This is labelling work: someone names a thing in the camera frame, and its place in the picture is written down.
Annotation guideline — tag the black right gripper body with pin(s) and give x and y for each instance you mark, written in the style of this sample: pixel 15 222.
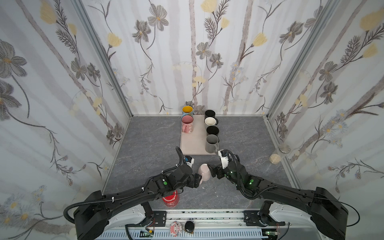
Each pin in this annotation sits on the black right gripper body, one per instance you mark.
pixel 218 172

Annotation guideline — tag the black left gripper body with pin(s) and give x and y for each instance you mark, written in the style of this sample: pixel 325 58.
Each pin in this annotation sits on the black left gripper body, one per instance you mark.
pixel 190 181

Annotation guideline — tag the pale pink mug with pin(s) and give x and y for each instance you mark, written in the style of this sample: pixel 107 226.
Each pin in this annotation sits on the pale pink mug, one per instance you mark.
pixel 205 172

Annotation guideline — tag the grey mug white rim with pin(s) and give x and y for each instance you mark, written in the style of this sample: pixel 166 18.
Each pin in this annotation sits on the grey mug white rim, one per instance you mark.
pixel 212 144

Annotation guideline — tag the black and white mug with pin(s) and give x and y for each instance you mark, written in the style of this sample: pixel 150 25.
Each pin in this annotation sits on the black and white mug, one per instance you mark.
pixel 212 130

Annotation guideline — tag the grey mug white inside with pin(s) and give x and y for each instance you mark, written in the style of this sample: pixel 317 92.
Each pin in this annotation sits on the grey mug white inside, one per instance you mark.
pixel 210 121

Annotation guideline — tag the pink glass mug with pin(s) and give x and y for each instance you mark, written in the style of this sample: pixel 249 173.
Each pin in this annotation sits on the pink glass mug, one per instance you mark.
pixel 187 124

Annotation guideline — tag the blue mug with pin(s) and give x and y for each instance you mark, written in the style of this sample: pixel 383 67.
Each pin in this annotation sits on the blue mug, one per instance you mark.
pixel 187 111

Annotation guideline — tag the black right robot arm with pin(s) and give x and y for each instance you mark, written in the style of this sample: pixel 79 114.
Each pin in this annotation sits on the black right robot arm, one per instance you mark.
pixel 329 215

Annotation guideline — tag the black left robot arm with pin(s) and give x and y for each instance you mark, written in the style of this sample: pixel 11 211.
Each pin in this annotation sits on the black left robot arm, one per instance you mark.
pixel 92 216

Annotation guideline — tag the red mug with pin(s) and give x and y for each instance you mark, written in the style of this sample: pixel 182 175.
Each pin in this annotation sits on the red mug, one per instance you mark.
pixel 172 200

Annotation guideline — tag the beige rectangular tray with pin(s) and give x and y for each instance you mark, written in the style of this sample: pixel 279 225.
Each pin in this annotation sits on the beige rectangular tray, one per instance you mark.
pixel 194 143

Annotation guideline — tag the beige round sponge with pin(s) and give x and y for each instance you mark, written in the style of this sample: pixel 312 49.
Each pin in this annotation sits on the beige round sponge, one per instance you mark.
pixel 275 159

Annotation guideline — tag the black round knob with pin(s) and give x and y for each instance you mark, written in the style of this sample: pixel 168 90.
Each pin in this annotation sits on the black round knob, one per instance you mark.
pixel 189 227

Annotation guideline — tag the pink figurine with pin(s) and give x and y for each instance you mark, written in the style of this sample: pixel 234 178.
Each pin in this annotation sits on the pink figurine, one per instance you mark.
pixel 176 228

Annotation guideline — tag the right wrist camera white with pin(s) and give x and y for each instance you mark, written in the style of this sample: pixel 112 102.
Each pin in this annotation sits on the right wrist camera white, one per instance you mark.
pixel 224 158

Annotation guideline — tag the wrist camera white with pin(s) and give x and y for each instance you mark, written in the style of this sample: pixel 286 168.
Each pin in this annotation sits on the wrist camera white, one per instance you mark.
pixel 189 161
pixel 224 158

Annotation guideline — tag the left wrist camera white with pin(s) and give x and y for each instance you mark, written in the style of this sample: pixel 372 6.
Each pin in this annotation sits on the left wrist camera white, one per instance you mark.
pixel 189 161

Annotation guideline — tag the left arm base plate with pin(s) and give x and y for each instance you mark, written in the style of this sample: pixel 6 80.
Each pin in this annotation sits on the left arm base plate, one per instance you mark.
pixel 152 219

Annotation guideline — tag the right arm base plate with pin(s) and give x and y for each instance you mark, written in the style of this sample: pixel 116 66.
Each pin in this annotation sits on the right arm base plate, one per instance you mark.
pixel 261 217

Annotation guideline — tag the aluminium rail frame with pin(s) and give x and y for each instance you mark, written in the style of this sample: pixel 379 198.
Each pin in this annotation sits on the aluminium rail frame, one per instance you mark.
pixel 221 225

